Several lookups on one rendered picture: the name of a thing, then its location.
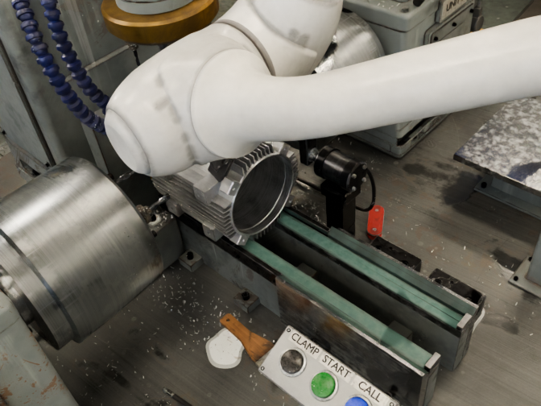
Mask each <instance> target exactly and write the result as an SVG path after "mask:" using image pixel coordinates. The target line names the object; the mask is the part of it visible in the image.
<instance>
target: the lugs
mask: <svg viewBox="0 0 541 406"><path fill-rule="evenodd" d="M272 145H273V148H274V151H276V152H278V153H279V154H281V155H285V156H286V155H287V153H288V150H289V148H290V145H289V144H287V143H285V142H273V143H272ZM240 184H241V183H240V182H238V181H236V180H235V179H233V178H230V177H227V176H225V177H224V179H223V181H222V183H221V186H220V188H219V190H220V191H222V192H223V193H225V194H227V195H230V196H235V195H236V193H237V190H238V188H239V186H240ZM294 197H295V196H294V195H292V194H290V196H289V197H288V200H287V203H286V204H285V206H284V207H288V208H289V207H290V206H291V203H292V201H293V199H294ZM248 238H249V236H245V235H240V234H236V235H235V236H233V237H232V238H230V239H229V240H230V241H232V242H234V243H235V244H237V245H242V246H245V244H246V242H247V240H248Z"/></svg>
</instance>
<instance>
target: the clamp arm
mask: <svg viewBox="0 0 541 406"><path fill-rule="evenodd" d="M314 150H315V151H318V150H317V146H316V139H306V140H299V155H300V163H302V164H304V165H306V166H308V165H310V164H311V163H312V162H314V161H313V160H312V159H313V158H312V157H313V156H311V155H310V154H313V155H314V154H315V153H316V152H315V151H314Z"/></svg>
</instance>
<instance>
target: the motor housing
mask: <svg viewBox="0 0 541 406"><path fill-rule="evenodd" d="M294 154H295V153H294V152H292V151H289V150H288V153H287V155H286V156H285V155H281V154H279V153H278V152H276V151H274V148H273V145H271V144H269V143H268V142H261V143H260V144H259V146H258V147H257V148H255V149H254V150H253V151H252V152H251V153H249V154H247V155H244V156H243V157H242V158H240V159H237V158H236V159H235V160H234V162H233V165H232V167H231V169H230V170H229V173H228V175H227V177H230V178H233V179H235V180H236V181H238V182H240V183H241V184H240V186H239V188H238V190H237V193H236V195H235V196H230V195H227V194H225V193H223V192H222V191H220V190H219V192H218V194H217V195H216V196H215V197H214V198H213V199H212V200H211V201H212V202H211V203H210V204H209V205H211V206H208V205H206V204H204V203H203V202H201V201H199V200H197V199H196V197H195V193H194V190H193V187H192V186H193V185H194V184H195V183H197V182H198V181H199V180H201V179H202V178H204V177H205V176H207V175H208V174H211V173H210V172H209V171H208V168H209V165H210V163H207V164H206V165H205V164H204V165H203V166H201V165H199V164H194V165H193V166H191V167H190V168H188V169H186V170H185V171H182V172H178V173H175V174H173V175H172V177H174V178H172V179H171V181H172V182H171V181H168V180H165V179H164V178H162V177H161V176H152V177H153V178H151V180H153V182H152V183H153V184H154V186H155V187H156V189H157V190H158V191H159V193H161V194H163V195H166V194H167V193H168V194H170V195H171V199H172V200H173V201H175V202H176V203H178V204H179V205H180V206H181V209H182V210H183V211H184V212H185V213H187V214H188V215H190V216H192V217H193V218H195V219H196V220H197V221H199V222H201V223H202V222H204V221H206V222H207V223H208V224H210V225H211V226H214V227H215V228H217V230H218V231H220V232H221V233H223V234H224V235H225V236H227V237H228V238H232V237H233V236H235V235H236V234H240V235H245V236H249V238H250V239H252V240H253V241H254V238H256V239H258V236H259V237H262V234H265V231H266V232H268V228H270V229H271V225H273V226H274V225H275V221H276V222H278V218H281V211H282V210H283V208H284V206H285V204H286V203H287V200H288V197H289V196H290V193H291V189H292V188H293V187H294V186H295V185H296V184H297V183H296V182H295V181H296V180H298V178H296V177H297V176H298V174H297V172H298V171H299V170H298V169H297V168H298V166H297V162H296V160H297V159H296V158H295V155H294ZM211 175H212V174H211Z"/></svg>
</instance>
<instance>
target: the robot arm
mask: <svg viewBox="0 0 541 406"><path fill-rule="evenodd" d="M342 5H343V0H237V2H236V3H235V4H234V5H233V6H232V7H231V8H230V9H229V10H228V11H227V12H226V13H225V14H224V15H223V16H222V17H220V18H219V19H218V20H217V21H216V22H215V23H213V24H211V25H210V26H208V27H206V28H204V29H202V30H200V31H197V32H194V33H192V34H190V35H187V36H185V37H184V38H182V39H180V40H178V41H176V42H174V43H173V44H171V45H170V46H168V47H166V48H164V49H163V50H162V51H161V52H158V53H157V54H155V55H154V56H152V57H151V58H150V59H149V60H147V61H146V62H144V63H143V64H141V65H140V66H139V67H137V68H136V69H135V70H134V71H133V72H132V73H131V74H130V75H129V76H128V77H127V78H126V79H125V80H124V81H123V82H122V83H121V84H120V85H119V86H118V88H117V89H116V90H115V92H114V94H113V95H112V97H111V98H110V100H109V102H108V104H107V106H106V110H105V112H106V115H105V131H106V134H107V136H108V138H109V140H110V142H111V144H112V146H113V147H114V150H115V151H116V152H117V153H118V155H119V156H120V158H121V159H122V160H123V162H124V163H125V164H126V165H127V166H128V167H129V168H131V169H132V170H134V171H135V172H137V173H142V174H145V175H147V176H167V175H171V174H175V173H178V172H182V171H185V170H186V169H188V168H190V167H191V166H193V165H194V164H199V165H204V164H207V163H210V165H209V168H208V171H209V172H210V173H211V174H212V175H213V176H214V177H215V178H216V179H217V181H218V182H221V181H222V180H223V179H224V177H225V176H227V175H228V173H229V170H230V169H231V167H232V165H233V162H234V160H235V159H236V158H237V159H238V160H239V159H240V158H242V157H243V156H244V155H247V154H249V153H251V152H252V151H253V150H254V149H255V148H257V147H258V146H259V144H260V143H261V142H282V141H297V140H306V139H318V138H324V137H329V136H334V135H343V134H347V133H351V132H356V131H363V130H368V129H372V128H376V127H380V126H388V125H392V124H396V123H401V122H408V121H412V120H417V119H421V118H429V117H433V116H437V115H441V114H449V113H453V112H457V111H462V110H469V109H473V108H477V107H482V106H489V105H494V104H498V103H503V102H510V101H514V100H518V99H523V98H528V97H537V96H541V15H538V16H535V17H531V18H527V19H521V20H518V21H514V22H511V23H506V24H502V25H499V26H496V27H491V28H487V29H484V30H481V31H475V32H472V33H469V34H466V35H461V36H457V37H454V38H451V39H446V40H442V41H440V42H436V43H431V44H428V45H424V46H422V47H418V48H413V49H410V50H406V51H403V52H398V53H395V54H392V55H388V56H384V57H380V58H377V59H374V60H368V61H365V62H362V63H359V64H353V65H350V66H347V67H344V68H338V69H334V70H331V71H327V72H320V73H316V74H312V72H313V71H314V70H315V68H316V67H317V65H318V64H319V63H320V61H321V59H322V58H323V56H324V54H325V53H326V51H327V49H328V47H329V45H330V43H331V42H332V39H333V36H334V35H335V33H336V30H337V26H338V23H339V20H340V16H341V10H342Z"/></svg>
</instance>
